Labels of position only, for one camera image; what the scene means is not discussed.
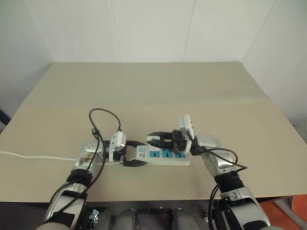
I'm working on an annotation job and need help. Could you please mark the white charger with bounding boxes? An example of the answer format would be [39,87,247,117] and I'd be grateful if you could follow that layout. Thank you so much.
[146,134,161,145]

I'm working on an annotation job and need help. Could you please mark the black object beside table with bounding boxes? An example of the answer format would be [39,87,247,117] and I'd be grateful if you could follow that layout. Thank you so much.
[0,109,12,131]

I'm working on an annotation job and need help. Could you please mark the white power strip blue outlets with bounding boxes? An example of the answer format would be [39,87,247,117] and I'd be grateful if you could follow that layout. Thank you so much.
[105,145,191,167]

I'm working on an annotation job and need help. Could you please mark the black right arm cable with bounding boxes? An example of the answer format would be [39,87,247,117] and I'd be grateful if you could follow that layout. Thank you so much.
[189,124,248,230]

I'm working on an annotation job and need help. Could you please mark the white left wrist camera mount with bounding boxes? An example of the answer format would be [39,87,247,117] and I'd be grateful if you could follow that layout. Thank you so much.
[108,131,127,162]

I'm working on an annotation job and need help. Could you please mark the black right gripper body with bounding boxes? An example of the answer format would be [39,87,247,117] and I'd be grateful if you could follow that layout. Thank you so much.
[170,129,190,154]

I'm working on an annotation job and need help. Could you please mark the small silver metal clamp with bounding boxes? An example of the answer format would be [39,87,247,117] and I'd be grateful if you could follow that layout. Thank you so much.
[88,209,100,230]

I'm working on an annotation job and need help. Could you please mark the white power strip cord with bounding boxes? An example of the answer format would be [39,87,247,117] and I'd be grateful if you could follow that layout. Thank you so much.
[0,150,78,161]

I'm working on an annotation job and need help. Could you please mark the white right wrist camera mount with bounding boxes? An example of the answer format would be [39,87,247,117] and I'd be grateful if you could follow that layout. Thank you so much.
[178,115,194,154]

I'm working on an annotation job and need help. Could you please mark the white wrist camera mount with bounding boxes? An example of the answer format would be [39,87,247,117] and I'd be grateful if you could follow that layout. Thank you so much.
[108,131,127,162]
[178,115,194,154]

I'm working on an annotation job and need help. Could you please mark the orange floor mat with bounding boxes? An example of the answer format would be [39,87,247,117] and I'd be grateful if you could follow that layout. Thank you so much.
[260,195,307,230]

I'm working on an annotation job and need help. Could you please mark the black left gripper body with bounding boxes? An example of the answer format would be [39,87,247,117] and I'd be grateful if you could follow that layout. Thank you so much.
[112,145,128,166]

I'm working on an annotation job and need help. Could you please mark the dark grey rounded shape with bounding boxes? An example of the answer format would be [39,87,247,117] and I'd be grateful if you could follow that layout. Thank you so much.
[115,208,138,230]

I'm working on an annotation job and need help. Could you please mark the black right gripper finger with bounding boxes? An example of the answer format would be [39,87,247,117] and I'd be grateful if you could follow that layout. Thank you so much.
[148,131,174,139]
[147,139,175,150]

